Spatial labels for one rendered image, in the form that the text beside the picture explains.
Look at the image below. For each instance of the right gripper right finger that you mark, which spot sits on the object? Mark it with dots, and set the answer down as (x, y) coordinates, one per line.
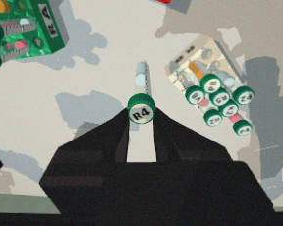
(183, 143)

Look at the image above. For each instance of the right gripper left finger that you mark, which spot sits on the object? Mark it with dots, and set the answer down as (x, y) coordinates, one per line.
(99, 143)

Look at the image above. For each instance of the green tube rack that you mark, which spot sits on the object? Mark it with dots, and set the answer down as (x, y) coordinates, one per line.
(46, 28)

